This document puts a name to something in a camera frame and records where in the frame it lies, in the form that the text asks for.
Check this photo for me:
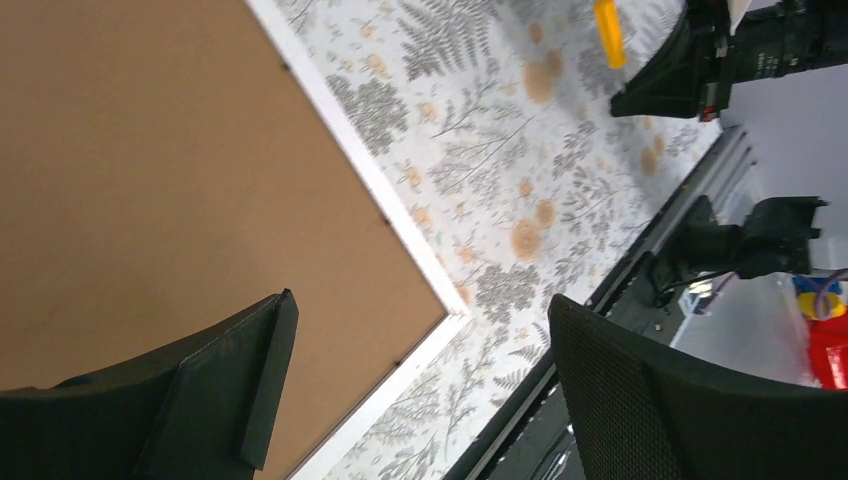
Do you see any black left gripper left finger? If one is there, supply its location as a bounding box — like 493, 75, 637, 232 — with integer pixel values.
1, 290, 299, 479

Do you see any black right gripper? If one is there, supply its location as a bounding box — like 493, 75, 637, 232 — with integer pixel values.
610, 0, 847, 122

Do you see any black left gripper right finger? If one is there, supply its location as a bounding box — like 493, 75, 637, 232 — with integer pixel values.
548, 294, 847, 479

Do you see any yellow handled screwdriver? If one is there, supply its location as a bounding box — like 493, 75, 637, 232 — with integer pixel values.
593, 0, 627, 70

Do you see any white picture frame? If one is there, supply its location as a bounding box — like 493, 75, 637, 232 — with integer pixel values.
1, 1, 446, 479

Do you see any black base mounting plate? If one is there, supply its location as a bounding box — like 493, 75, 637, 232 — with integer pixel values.
447, 126, 752, 479

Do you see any red plastic bin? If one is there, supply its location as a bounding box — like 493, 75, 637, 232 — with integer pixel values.
808, 314, 847, 390

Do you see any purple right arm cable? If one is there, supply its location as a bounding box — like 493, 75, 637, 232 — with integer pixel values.
811, 268, 848, 319

